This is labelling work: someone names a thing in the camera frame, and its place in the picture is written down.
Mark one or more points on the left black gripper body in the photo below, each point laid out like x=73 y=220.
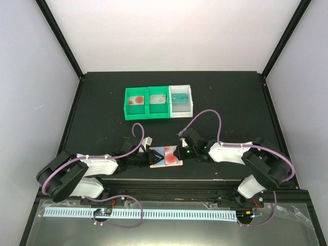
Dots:
x=142 y=161

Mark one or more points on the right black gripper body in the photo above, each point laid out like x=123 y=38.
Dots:
x=191 y=154

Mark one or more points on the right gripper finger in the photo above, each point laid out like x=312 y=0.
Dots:
x=179 y=156
x=179 y=149

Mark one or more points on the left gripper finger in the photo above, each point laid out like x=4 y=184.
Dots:
x=159 y=163
x=154 y=153

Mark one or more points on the beige leather card holder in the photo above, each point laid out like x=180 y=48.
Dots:
x=161 y=150

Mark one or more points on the red white card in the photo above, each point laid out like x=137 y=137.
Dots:
x=170 y=159
x=136 y=100

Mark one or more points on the teal card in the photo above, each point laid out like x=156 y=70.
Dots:
x=179 y=98

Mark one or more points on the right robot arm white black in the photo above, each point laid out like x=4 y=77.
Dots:
x=268 y=167

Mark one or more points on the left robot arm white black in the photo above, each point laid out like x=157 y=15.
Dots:
x=70 y=174

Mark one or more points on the white grey card in bin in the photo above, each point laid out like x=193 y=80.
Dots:
x=156 y=99

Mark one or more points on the red white card in bin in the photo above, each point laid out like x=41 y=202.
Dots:
x=136 y=100

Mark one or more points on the white bin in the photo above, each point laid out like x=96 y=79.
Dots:
x=181 y=110

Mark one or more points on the middle green bin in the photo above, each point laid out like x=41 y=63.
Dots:
x=162 y=110

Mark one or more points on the green bin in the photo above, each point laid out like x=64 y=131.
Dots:
x=138 y=112
x=162 y=110

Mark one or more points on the left green bin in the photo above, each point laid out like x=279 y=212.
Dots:
x=138 y=112

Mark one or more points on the left small circuit board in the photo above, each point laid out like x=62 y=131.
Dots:
x=102 y=212

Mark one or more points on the small circuit board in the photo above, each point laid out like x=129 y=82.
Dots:
x=246 y=214
x=102 y=212

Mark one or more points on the right small circuit board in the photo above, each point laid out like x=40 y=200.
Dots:
x=246 y=214

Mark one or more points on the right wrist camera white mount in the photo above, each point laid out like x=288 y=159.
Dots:
x=183 y=142

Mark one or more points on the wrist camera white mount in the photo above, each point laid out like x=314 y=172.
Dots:
x=183 y=142
x=146 y=142

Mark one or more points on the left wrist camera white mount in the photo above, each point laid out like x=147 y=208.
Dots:
x=146 y=142

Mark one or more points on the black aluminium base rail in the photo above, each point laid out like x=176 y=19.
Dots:
x=221 y=192

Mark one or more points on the white slotted cable duct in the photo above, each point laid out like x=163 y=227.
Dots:
x=215 y=215

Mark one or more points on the left black frame post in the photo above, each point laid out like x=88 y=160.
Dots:
x=49 y=17

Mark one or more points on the black frame post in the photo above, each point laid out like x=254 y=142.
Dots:
x=289 y=30
x=49 y=17

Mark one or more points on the right black frame post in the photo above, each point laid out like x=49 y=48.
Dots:
x=289 y=30

